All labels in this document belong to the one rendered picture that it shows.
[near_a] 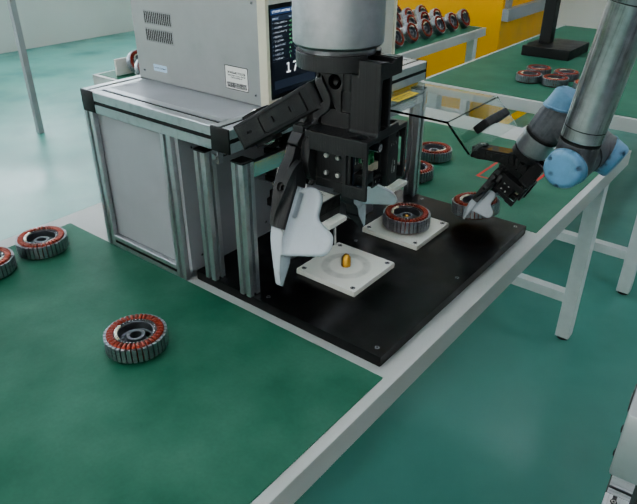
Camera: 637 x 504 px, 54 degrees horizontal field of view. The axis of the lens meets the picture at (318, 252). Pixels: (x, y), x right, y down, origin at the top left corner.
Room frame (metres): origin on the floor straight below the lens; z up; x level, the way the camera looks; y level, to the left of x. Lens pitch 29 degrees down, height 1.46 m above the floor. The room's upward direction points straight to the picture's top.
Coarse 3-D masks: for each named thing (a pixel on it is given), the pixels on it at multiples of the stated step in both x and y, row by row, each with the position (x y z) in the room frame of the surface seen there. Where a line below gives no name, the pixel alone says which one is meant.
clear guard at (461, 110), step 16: (416, 96) 1.43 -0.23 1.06; (432, 96) 1.43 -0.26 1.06; (448, 96) 1.43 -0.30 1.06; (464, 96) 1.43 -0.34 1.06; (480, 96) 1.43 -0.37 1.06; (496, 96) 1.43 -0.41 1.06; (400, 112) 1.31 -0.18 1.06; (416, 112) 1.30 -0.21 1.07; (432, 112) 1.30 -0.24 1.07; (448, 112) 1.30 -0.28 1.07; (464, 112) 1.30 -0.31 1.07; (480, 112) 1.34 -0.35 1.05; (464, 128) 1.26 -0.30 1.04; (496, 128) 1.33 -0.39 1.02; (464, 144) 1.22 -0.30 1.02; (480, 144) 1.25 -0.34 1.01
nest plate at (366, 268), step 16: (336, 256) 1.18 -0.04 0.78; (352, 256) 1.18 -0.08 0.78; (368, 256) 1.18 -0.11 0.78; (304, 272) 1.12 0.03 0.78; (320, 272) 1.11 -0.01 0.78; (336, 272) 1.11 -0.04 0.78; (352, 272) 1.11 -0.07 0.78; (368, 272) 1.11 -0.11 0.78; (384, 272) 1.12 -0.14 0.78; (336, 288) 1.07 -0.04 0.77; (352, 288) 1.05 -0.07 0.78
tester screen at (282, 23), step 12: (276, 12) 1.18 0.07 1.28; (288, 12) 1.21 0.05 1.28; (276, 24) 1.18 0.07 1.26; (288, 24) 1.21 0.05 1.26; (276, 36) 1.18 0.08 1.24; (288, 36) 1.21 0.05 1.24; (276, 48) 1.18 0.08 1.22; (288, 48) 1.21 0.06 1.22; (276, 60) 1.18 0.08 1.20; (288, 60) 1.20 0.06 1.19; (276, 72) 1.18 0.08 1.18; (300, 72) 1.23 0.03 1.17; (300, 84) 1.23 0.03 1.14
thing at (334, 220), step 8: (328, 192) 1.21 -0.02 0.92; (328, 200) 1.17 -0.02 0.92; (336, 200) 1.19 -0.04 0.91; (328, 208) 1.17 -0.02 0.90; (336, 208) 1.19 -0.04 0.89; (320, 216) 1.15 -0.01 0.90; (328, 216) 1.17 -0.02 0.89; (336, 216) 1.18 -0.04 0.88; (344, 216) 1.18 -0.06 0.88; (328, 224) 1.14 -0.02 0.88; (336, 224) 1.15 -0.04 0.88
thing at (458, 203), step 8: (464, 192) 1.42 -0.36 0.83; (472, 192) 1.41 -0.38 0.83; (456, 200) 1.36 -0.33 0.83; (464, 200) 1.39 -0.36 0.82; (496, 200) 1.35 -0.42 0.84; (456, 208) 1.35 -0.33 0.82; (464, 208) 1.33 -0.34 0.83; (496, 208) 1.33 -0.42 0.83; (472, 216) 1.32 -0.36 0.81; (480, 216) 1.31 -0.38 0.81
